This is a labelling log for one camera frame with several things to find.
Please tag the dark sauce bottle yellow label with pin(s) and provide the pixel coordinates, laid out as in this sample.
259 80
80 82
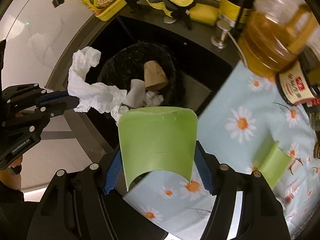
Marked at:
230 7

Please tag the person's left hand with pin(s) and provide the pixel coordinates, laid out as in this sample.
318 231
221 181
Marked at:
17 163

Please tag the white tissue ball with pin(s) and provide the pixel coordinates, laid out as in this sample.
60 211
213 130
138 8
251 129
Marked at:
153 98

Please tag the yellow dish soap bottle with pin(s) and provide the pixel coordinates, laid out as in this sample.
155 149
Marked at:
100 0

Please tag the clear cooking oil jug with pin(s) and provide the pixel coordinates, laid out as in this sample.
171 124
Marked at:
272 37

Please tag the metal soap dispenser pump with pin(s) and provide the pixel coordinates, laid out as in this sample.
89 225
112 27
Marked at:
221 33

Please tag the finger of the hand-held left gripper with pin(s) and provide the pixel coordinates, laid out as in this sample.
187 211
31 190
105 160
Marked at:
62 105
56 95

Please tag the bin with black bag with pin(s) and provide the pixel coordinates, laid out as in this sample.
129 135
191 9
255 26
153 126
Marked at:
120 62

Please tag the blue daisy table cover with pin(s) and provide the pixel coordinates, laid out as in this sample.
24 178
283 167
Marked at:
225 105

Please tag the clear plastic wrapper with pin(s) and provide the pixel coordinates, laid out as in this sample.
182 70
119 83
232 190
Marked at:
291 192

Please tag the white paper cup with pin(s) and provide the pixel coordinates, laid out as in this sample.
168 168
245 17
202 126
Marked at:
135 93

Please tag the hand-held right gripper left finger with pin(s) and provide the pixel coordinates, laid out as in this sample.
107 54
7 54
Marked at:
112 172

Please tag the yellow sponge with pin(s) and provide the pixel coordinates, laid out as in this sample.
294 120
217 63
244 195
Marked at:
203 13

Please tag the long white tissue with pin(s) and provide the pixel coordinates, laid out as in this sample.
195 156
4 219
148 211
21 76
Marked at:
85 95

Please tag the tan paper cup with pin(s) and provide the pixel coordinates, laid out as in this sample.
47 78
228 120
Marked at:
155 75

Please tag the dark soy sauce jug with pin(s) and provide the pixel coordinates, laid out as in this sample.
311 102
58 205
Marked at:
295 85

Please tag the black kitchen sink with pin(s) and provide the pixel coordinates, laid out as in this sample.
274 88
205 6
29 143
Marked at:
195 80

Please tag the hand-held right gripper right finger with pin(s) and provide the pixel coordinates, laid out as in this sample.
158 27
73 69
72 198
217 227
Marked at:
203 170

